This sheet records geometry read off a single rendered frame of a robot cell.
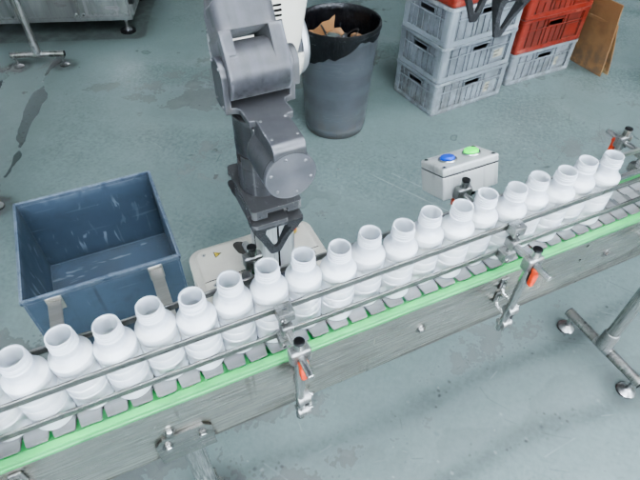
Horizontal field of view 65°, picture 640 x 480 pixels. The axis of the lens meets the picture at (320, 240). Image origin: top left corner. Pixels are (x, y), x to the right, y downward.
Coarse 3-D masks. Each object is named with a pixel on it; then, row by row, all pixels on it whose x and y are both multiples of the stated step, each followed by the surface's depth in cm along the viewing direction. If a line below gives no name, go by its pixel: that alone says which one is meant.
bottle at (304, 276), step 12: (300, 252) 79; (312, 252) 78; (300, 264) 76; (312, 264) 77; (288, 276) 80; (300, 276) 78; (312, 276) 79; (300, 288) 79; (312, 288) 79; (312, 300) 82; (300, 312) 83; (312, 312) 84
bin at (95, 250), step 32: (64, 192) 119; (96, 192) 123; (128, 192) 126; (32, 224) 121; (64, 224) 125; (96, 224) 129; (128, 224) 133; (160, 224) 138; (32, 256) 116; (64, 256) 131; (96, 256) 134; (128, 256) 134; (160, 256) 134; (32, 288) 107; (64, 288) 99; (96, 288) 102; (128, 288) 106; (160, 288) 102; (32, 320) 101; (64, 320) 105
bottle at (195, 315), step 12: (192, 288) 73; (180, 300) 72; (192, 300) 75; (204, 300) 72; (180, 312) 74; (192, 312) 72; (204, 312) 73; (216, 312) 76; (180, 324) 73; (192, 324) 73; (204, 324) 73; (216, 324) 76; (216, 336) 77; (192, 348) 76; (204, 348) 76; (216, 348) 78; (192, 360) 79
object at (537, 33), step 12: (564, 12) 325; (576, 12) 332; (588, 12) 336; (528, 24) 316; (540, 24) 323; (552, 24) 363; (564, 24) 334; (576, 24) 339; (516, 36) 323; (528, 36) 324; (540, 36) 330; (552, 36) 336; (564, 36) 342; (576, 36) 347; (516, 48) 326; (528, 48) 331; (540, 48) 337
